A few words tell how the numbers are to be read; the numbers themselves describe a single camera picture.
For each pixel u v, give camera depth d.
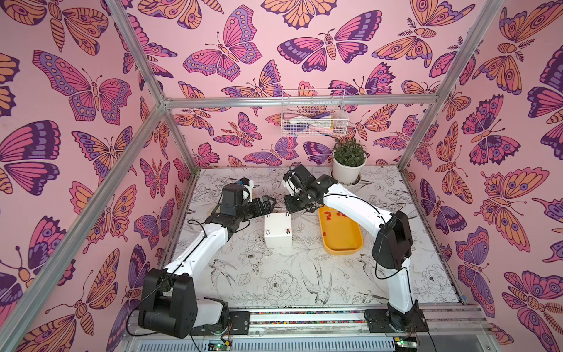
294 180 0.70
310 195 0.63
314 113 0.95
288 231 0.84
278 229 0.84
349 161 1.03
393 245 0.50
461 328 0.73
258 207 0.74
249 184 0.78
